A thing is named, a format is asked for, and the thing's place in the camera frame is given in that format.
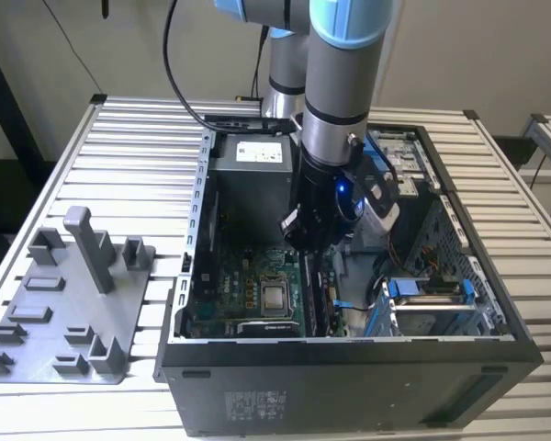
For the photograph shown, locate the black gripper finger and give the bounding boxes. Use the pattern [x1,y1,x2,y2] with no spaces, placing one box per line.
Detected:
[305,250,334,288]

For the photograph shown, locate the black RAM slot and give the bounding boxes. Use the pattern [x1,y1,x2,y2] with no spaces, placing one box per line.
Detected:
[301,256,315,337]

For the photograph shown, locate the silver CPU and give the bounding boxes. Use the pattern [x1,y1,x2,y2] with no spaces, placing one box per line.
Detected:
[262,285,289,313]

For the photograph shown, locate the grey power supply unit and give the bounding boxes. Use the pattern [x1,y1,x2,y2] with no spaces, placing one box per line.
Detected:
[209,132,299,244]

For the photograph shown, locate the black graphics card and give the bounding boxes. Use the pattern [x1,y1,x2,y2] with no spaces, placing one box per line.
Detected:
[236,320,302,339]

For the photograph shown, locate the green motherboard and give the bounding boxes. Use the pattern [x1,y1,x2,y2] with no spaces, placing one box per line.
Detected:
[183,245,350,339]

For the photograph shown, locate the hard disk in blue carrier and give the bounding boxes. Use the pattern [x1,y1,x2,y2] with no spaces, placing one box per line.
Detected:
[365,277,483,339]

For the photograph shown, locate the blue drive bay latch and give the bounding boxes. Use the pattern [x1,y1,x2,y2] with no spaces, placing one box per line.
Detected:
[365,130,392,172]

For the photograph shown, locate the grey metal drive cage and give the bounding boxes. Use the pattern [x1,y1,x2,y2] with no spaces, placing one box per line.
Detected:
[365,128,437,252]

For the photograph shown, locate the black open PC case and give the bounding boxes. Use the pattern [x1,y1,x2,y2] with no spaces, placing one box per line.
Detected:
[153,113,544,437]

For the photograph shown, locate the black box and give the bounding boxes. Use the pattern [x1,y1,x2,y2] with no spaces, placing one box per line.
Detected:
[493,135,538,171]

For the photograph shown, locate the grey plastic parts rack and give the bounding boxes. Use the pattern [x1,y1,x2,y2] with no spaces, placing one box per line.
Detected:
[0,206,156,387]

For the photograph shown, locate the blue flat data wire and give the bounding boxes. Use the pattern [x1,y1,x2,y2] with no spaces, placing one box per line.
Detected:
[332,298,373,313]

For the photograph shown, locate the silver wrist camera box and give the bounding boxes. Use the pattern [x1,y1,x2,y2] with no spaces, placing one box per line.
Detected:
[348,155,401,238]

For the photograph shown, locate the black cable with ferrite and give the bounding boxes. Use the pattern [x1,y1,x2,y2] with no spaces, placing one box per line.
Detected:
[251,26,271,101]

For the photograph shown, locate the black camera cable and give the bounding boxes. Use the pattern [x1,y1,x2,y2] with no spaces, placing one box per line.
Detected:
[162,0,293,135]

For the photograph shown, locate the black desk frame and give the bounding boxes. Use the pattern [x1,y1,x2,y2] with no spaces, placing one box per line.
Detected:
[0,29,59,295]

